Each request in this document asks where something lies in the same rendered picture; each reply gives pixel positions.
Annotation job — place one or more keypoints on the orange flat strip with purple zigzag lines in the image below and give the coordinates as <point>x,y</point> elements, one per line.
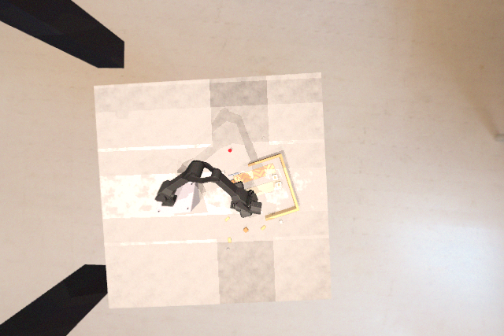
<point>244,177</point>

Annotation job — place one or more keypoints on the tan u-shaped low wall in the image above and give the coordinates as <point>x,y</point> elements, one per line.
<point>273,187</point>

